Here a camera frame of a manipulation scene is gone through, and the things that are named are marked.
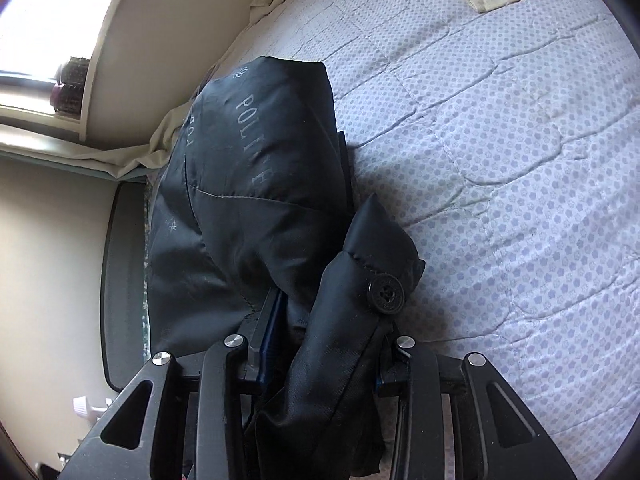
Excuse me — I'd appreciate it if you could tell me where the beige left curtain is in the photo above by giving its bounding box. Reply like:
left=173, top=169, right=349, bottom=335
left=1, top=0, right=253, bottom=179

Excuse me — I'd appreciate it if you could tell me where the white quilted bed cover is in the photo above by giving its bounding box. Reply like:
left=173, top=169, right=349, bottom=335
left=215, top=0, right=639, bottom=479

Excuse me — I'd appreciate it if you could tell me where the dark grey headboard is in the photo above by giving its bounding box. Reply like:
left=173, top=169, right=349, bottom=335
left=100, top=182, right=149, bottom=391

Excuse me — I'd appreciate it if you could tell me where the black police jacket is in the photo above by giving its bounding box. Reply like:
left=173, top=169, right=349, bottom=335
left=148, top=56, right=424, bottom=479

